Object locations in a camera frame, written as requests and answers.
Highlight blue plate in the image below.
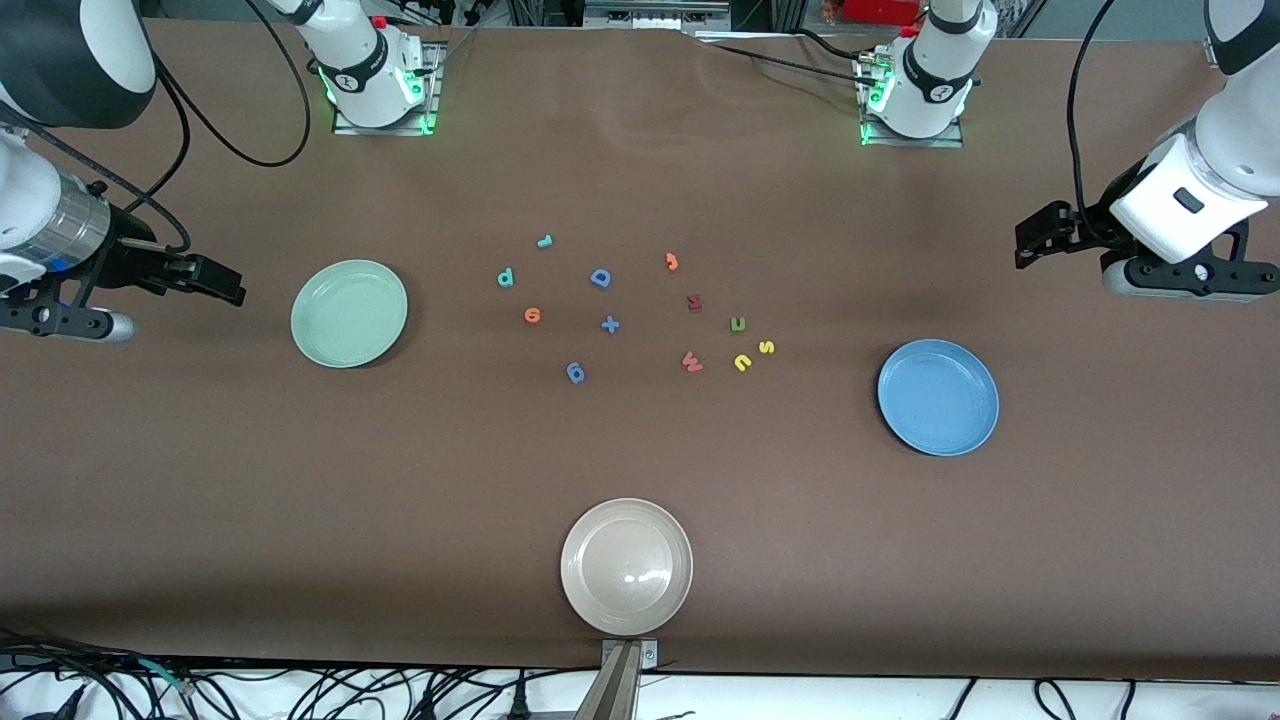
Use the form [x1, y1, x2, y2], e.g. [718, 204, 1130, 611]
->
[877, 339, 1001, 458]

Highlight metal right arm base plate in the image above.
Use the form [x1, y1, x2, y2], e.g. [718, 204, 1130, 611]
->
[332, 42, 442, 136]

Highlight light green plate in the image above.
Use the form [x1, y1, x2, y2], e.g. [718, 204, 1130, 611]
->
[290, 259, 410, 370]

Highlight brown table cover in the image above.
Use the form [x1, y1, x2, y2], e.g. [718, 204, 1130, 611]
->
[0, 18, 1280, 683]

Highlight red box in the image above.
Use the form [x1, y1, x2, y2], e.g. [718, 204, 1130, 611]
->
[838, 0, 923, 26]

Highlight looped black floor cable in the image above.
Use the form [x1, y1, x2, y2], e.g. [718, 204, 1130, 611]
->
[1035, 678, 1136, 720]

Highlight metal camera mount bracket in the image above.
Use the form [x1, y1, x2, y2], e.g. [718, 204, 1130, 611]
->
[575, 638, 659, 720]

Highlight metal frame structure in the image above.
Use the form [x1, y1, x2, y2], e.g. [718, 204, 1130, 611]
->
[583, 0, 733, 31]

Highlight teal cable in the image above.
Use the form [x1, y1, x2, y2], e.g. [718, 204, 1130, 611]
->
[135, 655, 196, 696]

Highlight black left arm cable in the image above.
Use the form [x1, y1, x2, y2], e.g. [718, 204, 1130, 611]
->
[1066, 0, 1119, 251]

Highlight short black table cable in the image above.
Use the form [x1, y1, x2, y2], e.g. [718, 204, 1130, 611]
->
[788, 28, 865, 61]

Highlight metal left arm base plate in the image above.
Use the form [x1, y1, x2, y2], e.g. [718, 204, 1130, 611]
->
[860, 55, 967, 149]

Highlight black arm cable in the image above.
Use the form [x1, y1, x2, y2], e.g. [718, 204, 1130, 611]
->
[150, 0, 313, 169]
[1066, 0, 1119, 251]

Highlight beige plate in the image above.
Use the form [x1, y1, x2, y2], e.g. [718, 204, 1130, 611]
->
[560, 498, 694, 637]

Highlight long black table cable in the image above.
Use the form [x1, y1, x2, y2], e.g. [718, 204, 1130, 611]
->
[695, 38, 873, 89]

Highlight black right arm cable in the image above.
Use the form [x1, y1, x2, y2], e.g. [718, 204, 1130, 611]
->
[150, 0, 313, 169]

